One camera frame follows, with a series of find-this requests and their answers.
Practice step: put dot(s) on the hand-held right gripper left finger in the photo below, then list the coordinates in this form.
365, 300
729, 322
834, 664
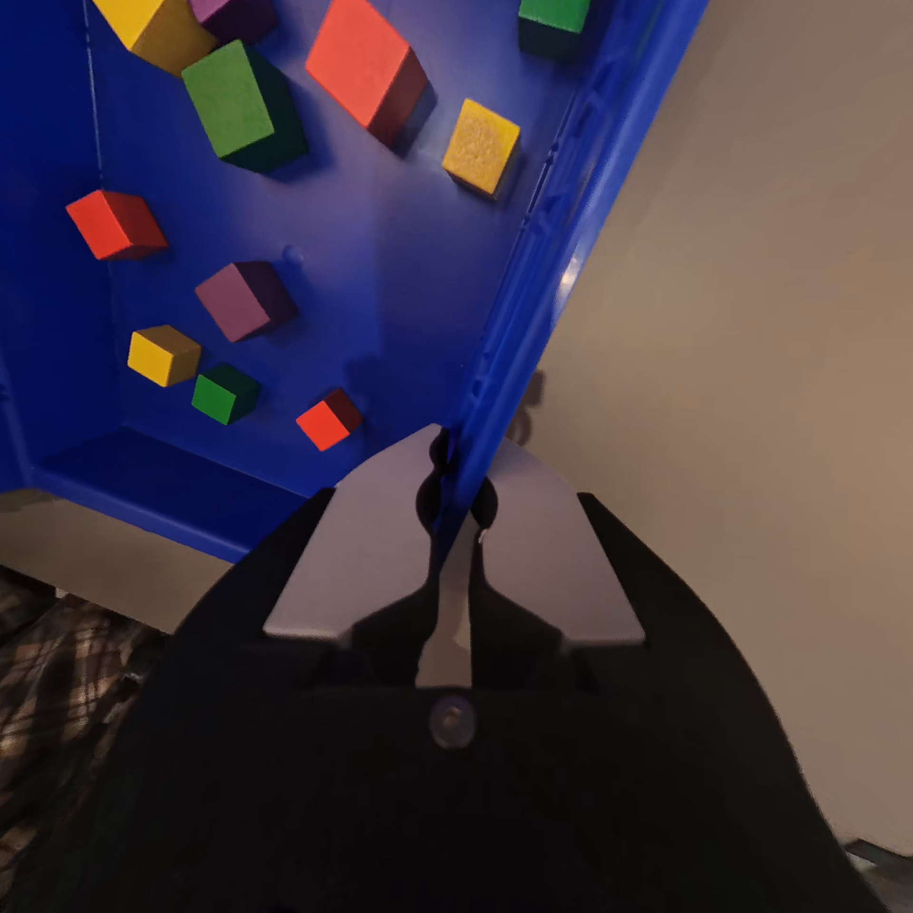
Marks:
356, 563

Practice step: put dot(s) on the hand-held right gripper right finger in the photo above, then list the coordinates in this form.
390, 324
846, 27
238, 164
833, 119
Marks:
563, 563

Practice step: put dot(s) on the blue plastic bin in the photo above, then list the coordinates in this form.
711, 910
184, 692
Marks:
392, 249

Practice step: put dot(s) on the red cube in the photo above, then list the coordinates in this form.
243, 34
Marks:
107, 225
360, 61
321, 424

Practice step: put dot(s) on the person's plaid shirt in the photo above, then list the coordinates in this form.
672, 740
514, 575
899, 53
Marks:
64, 677

